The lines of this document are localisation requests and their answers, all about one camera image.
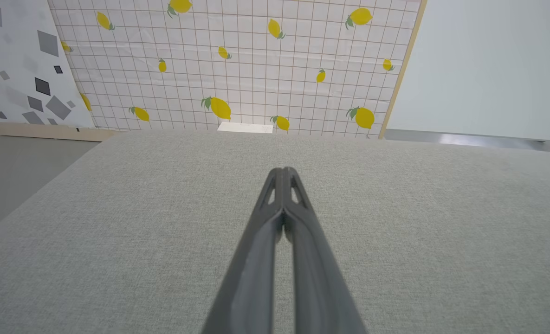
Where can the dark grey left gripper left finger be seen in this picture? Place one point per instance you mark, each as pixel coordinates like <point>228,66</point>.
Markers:
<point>251,278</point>

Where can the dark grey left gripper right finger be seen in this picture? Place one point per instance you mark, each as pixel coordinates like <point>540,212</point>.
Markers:
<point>316,283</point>

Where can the white rectangular box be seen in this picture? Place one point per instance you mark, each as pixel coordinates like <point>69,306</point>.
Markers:
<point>244,127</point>

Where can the lemon print grid panel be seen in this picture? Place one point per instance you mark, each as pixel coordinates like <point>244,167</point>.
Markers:
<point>256,69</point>

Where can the white panel with grey diamonds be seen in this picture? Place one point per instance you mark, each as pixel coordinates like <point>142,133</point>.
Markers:
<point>19,60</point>

